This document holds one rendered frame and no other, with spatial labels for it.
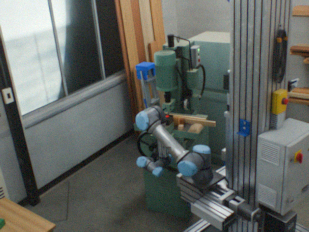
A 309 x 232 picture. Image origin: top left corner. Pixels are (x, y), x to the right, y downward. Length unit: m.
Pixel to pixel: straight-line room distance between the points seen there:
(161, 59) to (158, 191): 1.23
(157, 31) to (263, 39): 3.01
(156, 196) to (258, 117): 1.58
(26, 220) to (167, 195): 1.25
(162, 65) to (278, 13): 1.17
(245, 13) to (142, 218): 2.17
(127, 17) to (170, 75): 1.62
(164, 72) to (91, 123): 1.64
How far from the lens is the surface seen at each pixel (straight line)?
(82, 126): 4.29
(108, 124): 4.62
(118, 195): 3.90
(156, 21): 4.94
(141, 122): 2.42
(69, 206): 3.88
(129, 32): 4.49
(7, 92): 3.46
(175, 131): 3.05
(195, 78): 3.19
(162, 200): 3.50
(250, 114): 2.26
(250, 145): 2.36
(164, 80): 3.01
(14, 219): 3.01
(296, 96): 4.65
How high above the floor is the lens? 2.24
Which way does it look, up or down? 23 degrees down
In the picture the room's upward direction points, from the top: 5 degrees counter-clockwise
